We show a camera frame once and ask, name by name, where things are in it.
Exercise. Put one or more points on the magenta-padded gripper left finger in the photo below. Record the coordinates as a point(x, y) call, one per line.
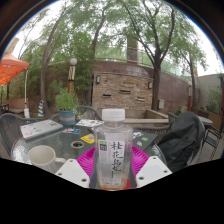
point(85, 161)

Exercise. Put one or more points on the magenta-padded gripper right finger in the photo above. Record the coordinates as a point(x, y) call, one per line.
point(140, 160)

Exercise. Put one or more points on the clear white-capped drink bottle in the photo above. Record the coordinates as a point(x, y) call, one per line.
point(113, 133)

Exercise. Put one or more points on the yellow card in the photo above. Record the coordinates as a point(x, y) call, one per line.
point(88, 138)

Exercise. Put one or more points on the flat round red coaster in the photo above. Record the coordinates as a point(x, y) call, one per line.
point(128, 185)

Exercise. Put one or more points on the small colourful sticker card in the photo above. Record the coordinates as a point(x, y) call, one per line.
point(71, 131)

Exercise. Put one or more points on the white printed paper sheet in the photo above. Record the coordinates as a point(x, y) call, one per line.
point(88, 123)

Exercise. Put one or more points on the white ceramic mug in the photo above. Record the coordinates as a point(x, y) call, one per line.
point(41, 158)

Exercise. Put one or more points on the black jacket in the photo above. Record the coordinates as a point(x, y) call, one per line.
point(181, 140)

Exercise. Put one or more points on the silver laptop with stickers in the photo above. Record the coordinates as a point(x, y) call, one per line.
point(40, 128)

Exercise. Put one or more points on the grey chair holding jacket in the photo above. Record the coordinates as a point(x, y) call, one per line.
point(200, 150)

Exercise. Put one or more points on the green plant in blue pot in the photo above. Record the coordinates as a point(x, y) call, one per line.
point(66, 101)

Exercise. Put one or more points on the blue and yellow striped cone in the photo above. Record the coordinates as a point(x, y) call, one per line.
point(41, 109)

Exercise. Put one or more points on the tall dark-trunked tree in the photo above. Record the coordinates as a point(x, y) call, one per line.
point(156, 90)

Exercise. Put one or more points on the black metal slatted chair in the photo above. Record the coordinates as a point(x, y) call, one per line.
point(213, 140)

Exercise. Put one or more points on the small round patio table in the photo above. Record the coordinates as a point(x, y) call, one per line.
point(206, 120)

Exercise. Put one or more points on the slim leaning tree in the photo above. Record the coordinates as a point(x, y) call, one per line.
point(45, 83)

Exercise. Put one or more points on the orange canopy with white pole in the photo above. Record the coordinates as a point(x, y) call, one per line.
point(11, 66)

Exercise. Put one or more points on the grey wall utility box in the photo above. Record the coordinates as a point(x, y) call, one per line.
point(161, 104)

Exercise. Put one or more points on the black wall lantern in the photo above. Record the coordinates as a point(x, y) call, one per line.
point(98, 79)
point(150, 85)

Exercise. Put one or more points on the slim brown lamp post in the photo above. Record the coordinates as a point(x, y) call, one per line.
point(189, 98)

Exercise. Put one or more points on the wooden globe-topped lamp post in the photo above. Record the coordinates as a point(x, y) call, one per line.
point(71, 80)

